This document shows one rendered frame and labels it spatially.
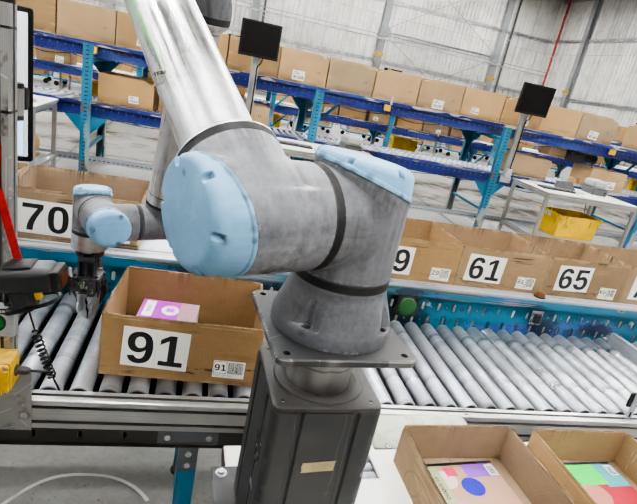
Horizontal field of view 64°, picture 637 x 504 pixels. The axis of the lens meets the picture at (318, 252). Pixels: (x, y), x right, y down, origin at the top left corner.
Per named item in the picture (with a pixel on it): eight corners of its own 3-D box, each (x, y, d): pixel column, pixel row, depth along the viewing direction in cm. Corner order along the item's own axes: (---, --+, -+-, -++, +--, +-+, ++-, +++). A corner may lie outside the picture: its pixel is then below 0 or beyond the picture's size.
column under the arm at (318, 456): (370, 580, 87) (419, 424, 77) (218, 594, 80) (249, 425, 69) (331, 467, 111) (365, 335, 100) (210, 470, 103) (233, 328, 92)
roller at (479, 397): (482, 423, 146) (487, 408, 144) (416, 331, 193) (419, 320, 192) (497, 423, 147) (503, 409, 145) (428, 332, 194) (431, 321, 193)
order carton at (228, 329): (96, 373, 125) (100, 312, 119) (123, 317, 152) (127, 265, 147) (255, 387, 132) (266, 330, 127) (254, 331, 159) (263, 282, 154)
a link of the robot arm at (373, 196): (411, 283, 77) (443, 170, 71) (322, 293, 67) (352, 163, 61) (349, 246, 88) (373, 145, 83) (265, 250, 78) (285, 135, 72)
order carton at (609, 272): (538, 296, 204) (553, 257, 198) (500, 267, 231) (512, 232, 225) (618, 304, 214) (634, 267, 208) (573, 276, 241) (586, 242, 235)
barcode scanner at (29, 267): (65, 317, 101) (58, 268, 97) (-1, 319, 99) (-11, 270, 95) (73, 302, 107) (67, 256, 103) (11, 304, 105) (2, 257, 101)
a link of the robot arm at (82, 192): (77, 190, 120) (68, 179, 127) (75, 240, 124) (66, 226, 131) (118, 191, 125) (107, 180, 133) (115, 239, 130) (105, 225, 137)
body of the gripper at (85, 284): (67, 297, 130) (69, 254, 127) (75, 283, 138) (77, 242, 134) (99, 300, 132) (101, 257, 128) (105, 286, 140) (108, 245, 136)
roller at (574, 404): (577, 426, 154) (583, 413, 152) (491, 337, 201) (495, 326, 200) (590, 427, 155) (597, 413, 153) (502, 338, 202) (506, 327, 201)
